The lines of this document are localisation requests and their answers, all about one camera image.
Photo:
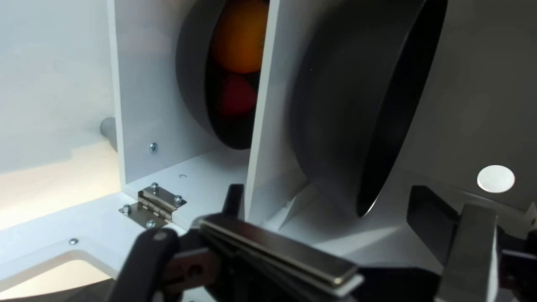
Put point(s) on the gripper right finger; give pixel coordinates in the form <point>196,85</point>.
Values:
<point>472,253</point>

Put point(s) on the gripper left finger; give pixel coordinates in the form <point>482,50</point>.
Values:
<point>269,246</point>

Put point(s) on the silver door hinge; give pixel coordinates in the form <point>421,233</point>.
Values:
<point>153,206</point>

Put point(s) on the black bowl holding fruit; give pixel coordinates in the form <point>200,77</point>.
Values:
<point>193,68</point>

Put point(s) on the red toy fruit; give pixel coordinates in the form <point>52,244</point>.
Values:
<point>237,97</point>

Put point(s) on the white toy kitchen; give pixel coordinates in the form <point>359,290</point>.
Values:
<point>139,85</point>

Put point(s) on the orange toy fruit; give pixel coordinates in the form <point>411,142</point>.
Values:
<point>240,36</point>

